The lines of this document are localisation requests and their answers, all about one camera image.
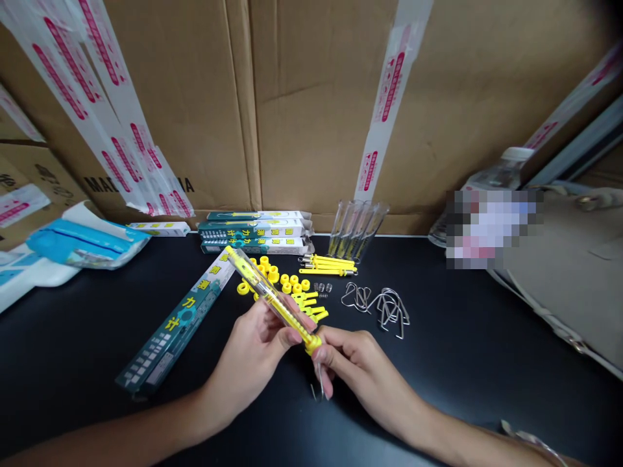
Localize person's left hand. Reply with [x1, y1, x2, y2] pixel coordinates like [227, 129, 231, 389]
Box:
[196, 293, 321, 430]

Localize person's right hand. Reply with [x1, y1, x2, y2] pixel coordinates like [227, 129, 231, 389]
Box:
[310, 328, 425, 440]

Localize clear yellow spring scale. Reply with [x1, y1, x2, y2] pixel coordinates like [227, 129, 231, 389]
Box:
[224, 246, 328, 403]

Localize long green printed box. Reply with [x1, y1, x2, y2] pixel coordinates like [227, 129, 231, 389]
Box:
[196, 219, 315, 240]
[200, 237, 318, 256]
[206, 210, 313, 222]
[115, 245, 242, 401]

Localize pile of yellow plastic pegs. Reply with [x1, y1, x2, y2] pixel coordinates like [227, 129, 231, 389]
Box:
[291, 291, 330, 325]

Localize pile of yellow plastic caps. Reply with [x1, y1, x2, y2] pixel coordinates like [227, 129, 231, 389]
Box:
[236, 254, 306, 298]

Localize bundle of clear plastic tubes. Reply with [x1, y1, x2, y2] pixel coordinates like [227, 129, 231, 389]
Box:
[326, 198, 391, 261]

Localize long white printed box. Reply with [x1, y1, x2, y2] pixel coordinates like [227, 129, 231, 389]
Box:
[127, 221, 192, 239]

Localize blue tissue packet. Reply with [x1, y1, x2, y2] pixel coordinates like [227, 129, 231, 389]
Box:
[26, 217, 153, 271]

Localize white plastic bag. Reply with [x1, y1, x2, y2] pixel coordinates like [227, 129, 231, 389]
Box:
[0, 200, 128, 313]

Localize beige bag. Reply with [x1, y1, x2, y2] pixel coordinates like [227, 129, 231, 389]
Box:
[486, 182, 623, 381]

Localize clear plastic water bottle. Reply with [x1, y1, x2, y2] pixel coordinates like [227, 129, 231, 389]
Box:
[428, 147, 537, 250]

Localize large taped cardboard carton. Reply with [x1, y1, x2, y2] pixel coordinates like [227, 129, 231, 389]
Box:
[247, 0, 623, 236]
[0, 0, 260, 221]

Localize small printed cardboard carton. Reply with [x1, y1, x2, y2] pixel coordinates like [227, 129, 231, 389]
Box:
[0, 139, 99, 254]

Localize pile of metal wire hooks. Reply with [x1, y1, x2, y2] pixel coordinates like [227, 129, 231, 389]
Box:
[340, 281, 413, 339]

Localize yellow rod with metal ring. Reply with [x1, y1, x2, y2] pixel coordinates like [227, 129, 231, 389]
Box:
[297, 257, 360, 271]
[302, 253, 360, 266]
[299, 266, 359, 279]
[297, 262, 360, 275]

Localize grey metal rail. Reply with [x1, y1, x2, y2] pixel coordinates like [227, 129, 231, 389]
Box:
[524, 95, 623, 191]

